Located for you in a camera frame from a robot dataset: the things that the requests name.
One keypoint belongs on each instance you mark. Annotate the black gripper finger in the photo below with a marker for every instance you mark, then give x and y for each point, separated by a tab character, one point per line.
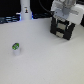
54	23
70	27

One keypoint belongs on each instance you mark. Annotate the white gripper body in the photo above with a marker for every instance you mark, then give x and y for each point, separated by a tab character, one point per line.
68	10

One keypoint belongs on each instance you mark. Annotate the black kcup holder drawer box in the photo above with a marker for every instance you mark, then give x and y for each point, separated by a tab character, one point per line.
61	30

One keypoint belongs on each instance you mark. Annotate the white kcup with green lid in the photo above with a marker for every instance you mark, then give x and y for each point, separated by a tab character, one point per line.
16	48

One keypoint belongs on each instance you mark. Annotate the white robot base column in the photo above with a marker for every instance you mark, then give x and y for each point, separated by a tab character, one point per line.
26	13

